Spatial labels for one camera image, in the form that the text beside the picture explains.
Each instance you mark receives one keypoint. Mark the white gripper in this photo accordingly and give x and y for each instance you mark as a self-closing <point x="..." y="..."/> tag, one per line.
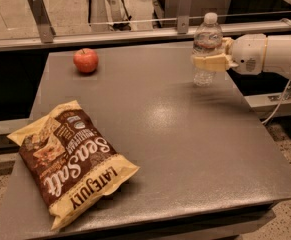
<point x="249" y="54"/>

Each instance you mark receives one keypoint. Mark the clear plastic water bottle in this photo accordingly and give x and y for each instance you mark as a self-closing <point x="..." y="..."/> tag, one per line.
<point x="207" y="42"/>

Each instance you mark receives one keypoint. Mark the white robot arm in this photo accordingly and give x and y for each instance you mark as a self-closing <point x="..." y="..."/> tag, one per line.
<point x="277" y="56"/>

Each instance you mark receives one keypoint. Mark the brown Late July chip bag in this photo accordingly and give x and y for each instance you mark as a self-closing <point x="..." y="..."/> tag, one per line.
<point x="72" y="164"/>

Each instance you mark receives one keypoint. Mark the red apple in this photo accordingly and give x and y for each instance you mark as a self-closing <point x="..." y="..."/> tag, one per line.
<point x="86" y="60"/>

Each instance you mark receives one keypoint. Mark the right metal bracket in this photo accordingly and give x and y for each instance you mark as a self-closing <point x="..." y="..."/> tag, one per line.
<point x="183" y="15"/>

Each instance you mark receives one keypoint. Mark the metal bracket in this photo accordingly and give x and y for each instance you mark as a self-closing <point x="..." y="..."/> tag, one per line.
<point x="183" y="15"/>
<point x="43" y="23"/>

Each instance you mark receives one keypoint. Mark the metal rail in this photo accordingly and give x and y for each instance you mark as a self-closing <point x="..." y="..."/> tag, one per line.
<point x="126" y="38"/>

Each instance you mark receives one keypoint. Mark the left metal bracket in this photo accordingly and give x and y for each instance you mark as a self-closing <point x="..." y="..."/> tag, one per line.
<point x="43" y="23"/>

